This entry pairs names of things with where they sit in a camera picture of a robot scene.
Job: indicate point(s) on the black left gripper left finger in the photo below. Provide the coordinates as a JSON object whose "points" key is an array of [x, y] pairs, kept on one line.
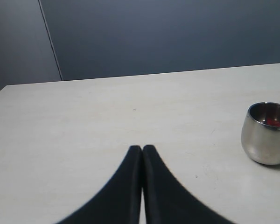
{"points": [[119, 201]]}

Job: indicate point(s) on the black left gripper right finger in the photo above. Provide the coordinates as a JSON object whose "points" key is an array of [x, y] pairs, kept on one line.
{"points": [[166, 200]]}

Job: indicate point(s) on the red candy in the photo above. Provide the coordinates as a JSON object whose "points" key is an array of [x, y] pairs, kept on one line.
{"points": [[272, 122]]}

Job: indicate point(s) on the stainless steel cup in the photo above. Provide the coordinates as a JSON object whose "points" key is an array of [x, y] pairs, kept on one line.
{"points": [[259, 141]]}

